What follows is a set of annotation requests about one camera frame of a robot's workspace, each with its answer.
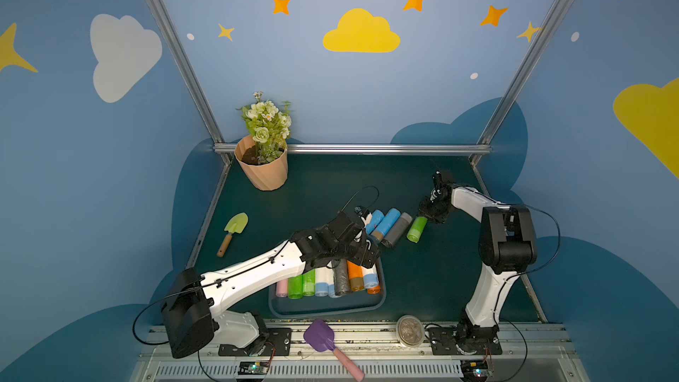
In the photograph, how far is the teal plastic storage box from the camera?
0.77 m

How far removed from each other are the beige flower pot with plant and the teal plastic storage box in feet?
1.40

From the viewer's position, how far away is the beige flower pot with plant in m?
0.94
